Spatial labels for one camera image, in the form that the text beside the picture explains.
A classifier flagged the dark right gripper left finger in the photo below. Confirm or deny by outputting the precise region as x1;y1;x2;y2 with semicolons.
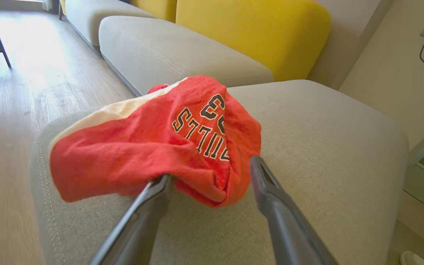
89;175;174;265

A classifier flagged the white shoe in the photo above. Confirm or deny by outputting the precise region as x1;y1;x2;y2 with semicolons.
400;251;424;265

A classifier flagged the grey fabric sofa seat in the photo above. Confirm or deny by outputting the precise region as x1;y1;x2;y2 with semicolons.
30;79;409;265
65;0;155;56
99;15;274;97

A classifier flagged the large yellow sofa back cushion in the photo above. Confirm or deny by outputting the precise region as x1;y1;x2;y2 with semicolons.
175;0;331;82

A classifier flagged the red printed jersey clothing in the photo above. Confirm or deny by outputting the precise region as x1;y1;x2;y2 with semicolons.
49;75;262;208

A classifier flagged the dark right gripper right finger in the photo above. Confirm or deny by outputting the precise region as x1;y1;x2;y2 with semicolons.
250;155;339;265

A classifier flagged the small yellow sofa back cushion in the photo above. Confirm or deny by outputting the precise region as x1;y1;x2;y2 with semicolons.
133;0;177;22

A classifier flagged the grey sofa backrest panel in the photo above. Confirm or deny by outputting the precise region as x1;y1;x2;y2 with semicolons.
307;0;395;91

